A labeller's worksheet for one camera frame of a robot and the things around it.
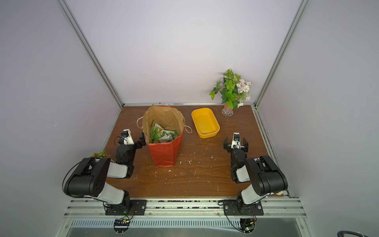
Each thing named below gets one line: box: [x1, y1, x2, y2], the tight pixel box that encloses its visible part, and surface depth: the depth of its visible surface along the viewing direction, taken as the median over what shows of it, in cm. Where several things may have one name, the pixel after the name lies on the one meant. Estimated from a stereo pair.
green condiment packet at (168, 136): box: [158, 129, 181, 143], surface depth 94 cm
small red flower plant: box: [90, 149, 111, 159], surface depth 79 cm
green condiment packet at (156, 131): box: [150, 122, 163, 140], surface depth 97 cm
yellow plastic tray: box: [191, 107, 221, 139], surface depth 109 cm
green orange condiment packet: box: [153, 134, 174, 144], surface depth 94 cm
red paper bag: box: [136, 104, 192, 168], surface depth 87 cm
